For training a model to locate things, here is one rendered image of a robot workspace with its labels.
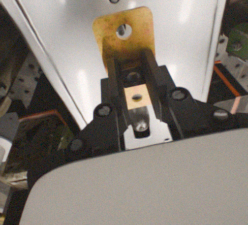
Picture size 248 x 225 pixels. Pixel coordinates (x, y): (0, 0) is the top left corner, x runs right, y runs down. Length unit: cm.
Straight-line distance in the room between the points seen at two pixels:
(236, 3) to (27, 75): 57
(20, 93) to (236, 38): 64
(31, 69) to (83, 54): 42
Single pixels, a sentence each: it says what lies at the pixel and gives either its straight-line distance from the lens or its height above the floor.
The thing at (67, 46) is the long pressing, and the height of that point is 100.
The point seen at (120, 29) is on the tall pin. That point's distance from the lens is 19.
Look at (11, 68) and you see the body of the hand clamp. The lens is 24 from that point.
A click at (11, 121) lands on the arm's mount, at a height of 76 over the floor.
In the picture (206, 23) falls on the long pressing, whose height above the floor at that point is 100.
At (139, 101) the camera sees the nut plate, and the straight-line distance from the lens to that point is 16.
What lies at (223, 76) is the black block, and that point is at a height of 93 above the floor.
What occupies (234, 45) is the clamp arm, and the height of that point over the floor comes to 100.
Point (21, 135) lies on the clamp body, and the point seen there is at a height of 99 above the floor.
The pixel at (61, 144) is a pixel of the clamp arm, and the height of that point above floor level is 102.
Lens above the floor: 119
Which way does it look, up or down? 45 degrees down
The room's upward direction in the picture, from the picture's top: 171 degrees clockwise
